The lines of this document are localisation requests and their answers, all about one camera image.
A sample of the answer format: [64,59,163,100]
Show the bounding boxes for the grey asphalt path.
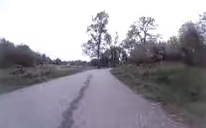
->
[0,68,192,128]

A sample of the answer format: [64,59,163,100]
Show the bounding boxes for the dense bushes and trees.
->
[129,0,206,68]

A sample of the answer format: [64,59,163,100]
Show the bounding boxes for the dark clump of trees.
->
[90,31,130,68]

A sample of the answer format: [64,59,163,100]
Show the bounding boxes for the tall thin tree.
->
[80,10,114,69]

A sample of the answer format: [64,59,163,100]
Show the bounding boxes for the grass verge with weeds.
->
[109,61,206,128]

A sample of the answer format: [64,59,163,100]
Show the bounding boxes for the broad bare-branched tree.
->
[122,15,163,64]

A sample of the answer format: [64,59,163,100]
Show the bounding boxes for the distant row of trees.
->
[0,35,92,69]

